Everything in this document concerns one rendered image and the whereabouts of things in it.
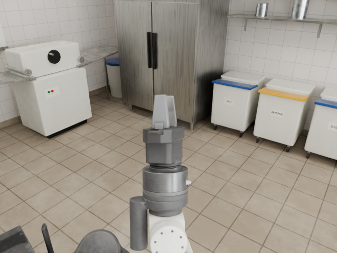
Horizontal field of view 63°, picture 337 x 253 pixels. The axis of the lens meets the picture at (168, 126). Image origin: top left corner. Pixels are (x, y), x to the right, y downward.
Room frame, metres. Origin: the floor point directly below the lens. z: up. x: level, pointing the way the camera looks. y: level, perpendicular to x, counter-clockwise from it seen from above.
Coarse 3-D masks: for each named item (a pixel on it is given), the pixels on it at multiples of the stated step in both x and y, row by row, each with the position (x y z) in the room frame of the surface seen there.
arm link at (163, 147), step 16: (176, 128) 0.45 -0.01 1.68; (160, 144) 0.42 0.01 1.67; (176, 144) 0.44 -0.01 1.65; (160, 160) 0.41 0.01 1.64; (176, 160) 0.42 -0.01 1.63; (144, 176) 0.41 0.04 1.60; (160, 176) 0.39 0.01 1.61; (176, 176) 0.40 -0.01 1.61; (144, 192) 0.40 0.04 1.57; (160, 192) 0.38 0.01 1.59; (176, 192) 0.39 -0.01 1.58
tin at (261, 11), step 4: (260, 4) 3.75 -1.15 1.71; (264, 4) 3.74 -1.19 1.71; (268, 4) 3.77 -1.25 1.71; (256, 8) 3.81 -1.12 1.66; (260, 8) 3.75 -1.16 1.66; (264, 8) 3.74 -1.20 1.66; (256, 12) 3.79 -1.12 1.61; (260, 12) 3.75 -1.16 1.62; (264, 12) 3.74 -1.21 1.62; (256, 16) 3.79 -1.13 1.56; (260, 16) 3.74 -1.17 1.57; (264, 16) 3.74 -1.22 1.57
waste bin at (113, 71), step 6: (108, 60) 5.18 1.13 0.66; (114, 60) 5.18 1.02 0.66; (108, 66) 4.99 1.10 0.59; (114, 66) 4.92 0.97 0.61; (108, 72) 5.03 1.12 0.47; (114, 72) 4.93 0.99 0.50; (108, 78) 5.11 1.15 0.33; (114, 78) 4.94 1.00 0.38; (114, 84) 4.96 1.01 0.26; (120, 84) 4.94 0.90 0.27; (114, 90) 4.97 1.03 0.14; (120, 90) 4.94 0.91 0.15; (114, 96) 4.99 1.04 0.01; (120, 96) 4.95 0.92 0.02
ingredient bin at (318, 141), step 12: (324, 96) 3.05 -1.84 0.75; (336, 96) 3.00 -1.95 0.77; (324, 108) 2.80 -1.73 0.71; (336, 108) 2.71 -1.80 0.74; (312, 120) 2.85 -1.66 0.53; (324, 120) 2.78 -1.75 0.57; (336, 120) 2.71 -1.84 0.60; (312, 132) 2.83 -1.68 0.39; (324, 132) 2.76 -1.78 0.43; (336, 132) 2.69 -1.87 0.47; (312, 144) 2.81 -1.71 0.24; (324, 144) 2.74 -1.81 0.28; (336, 144) 2.67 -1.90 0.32; (336, 156) 2.65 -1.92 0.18
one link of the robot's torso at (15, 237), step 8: (8, 232) 0.48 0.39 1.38; (16, 232) 0.48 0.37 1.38; (48, 232) 0.46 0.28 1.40; (0, 240) 0.46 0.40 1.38; (8, 240) 0.46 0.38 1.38; (16, 240) 0.46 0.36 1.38; (24, 240) 0.46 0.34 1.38; (48, 240) 0.46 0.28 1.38; (0, 248) 0.44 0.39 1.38; (8, 248) 0.44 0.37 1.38; (16, 248) 0.43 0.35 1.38; (24, 248) 0.43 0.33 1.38; (32, 248) 0.44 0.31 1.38; (48, 248) 0.46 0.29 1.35
